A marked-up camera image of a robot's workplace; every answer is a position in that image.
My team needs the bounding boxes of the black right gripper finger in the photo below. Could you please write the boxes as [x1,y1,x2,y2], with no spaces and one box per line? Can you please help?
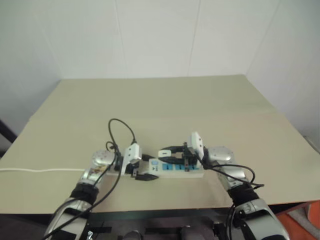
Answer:
[159,144,186,152]
[157,155,186,165]

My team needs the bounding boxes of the orange box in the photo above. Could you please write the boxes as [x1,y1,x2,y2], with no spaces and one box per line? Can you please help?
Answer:
[273,199,320,240]

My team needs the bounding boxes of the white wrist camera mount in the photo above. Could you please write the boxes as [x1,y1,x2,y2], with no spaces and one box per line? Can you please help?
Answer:
[187,131,205,161]
[120,143,143,176]

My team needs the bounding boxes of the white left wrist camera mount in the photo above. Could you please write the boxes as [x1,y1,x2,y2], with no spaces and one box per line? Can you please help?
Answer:
[120,143,143,176]

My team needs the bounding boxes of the dark slanted stand leg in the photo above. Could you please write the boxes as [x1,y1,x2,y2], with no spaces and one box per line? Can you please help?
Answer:
[0,119,18,157]

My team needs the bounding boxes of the white power strip cord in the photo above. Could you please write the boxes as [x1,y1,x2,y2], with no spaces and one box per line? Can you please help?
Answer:
[0,168,86,174]

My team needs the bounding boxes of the white power strip blue sockets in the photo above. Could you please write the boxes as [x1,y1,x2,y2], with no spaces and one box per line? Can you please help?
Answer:
[137,157,204,180]

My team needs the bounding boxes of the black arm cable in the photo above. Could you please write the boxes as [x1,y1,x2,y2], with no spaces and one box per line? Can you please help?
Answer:
[198,147,265,230]
[43,118,139,240]

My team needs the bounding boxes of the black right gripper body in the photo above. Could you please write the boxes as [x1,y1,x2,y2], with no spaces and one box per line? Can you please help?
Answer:
[182,141,201,174]

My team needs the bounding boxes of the dark rounded shape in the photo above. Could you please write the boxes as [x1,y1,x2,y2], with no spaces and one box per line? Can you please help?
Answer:
[124,230,144,240]

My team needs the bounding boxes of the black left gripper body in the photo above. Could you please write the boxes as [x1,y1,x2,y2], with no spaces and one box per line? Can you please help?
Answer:
[124,154,146,177]

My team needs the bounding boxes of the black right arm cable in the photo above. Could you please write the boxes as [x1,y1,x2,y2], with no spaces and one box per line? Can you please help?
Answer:
[198,147,265,230]

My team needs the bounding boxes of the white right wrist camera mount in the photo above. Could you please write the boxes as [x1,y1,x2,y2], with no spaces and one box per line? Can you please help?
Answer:
[187,131,205,161]

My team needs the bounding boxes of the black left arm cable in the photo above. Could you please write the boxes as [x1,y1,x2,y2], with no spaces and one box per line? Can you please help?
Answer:
[43,118,139,240]

